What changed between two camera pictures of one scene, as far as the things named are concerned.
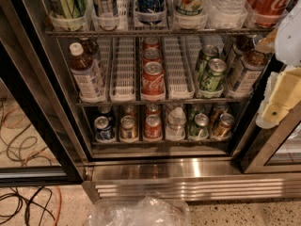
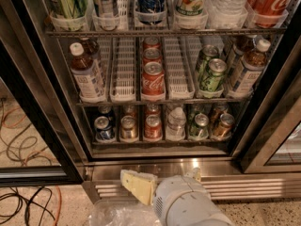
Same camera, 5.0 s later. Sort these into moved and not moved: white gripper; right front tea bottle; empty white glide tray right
Moved: white gripper
Not moved: empty white glide tray right; right front tea bottle
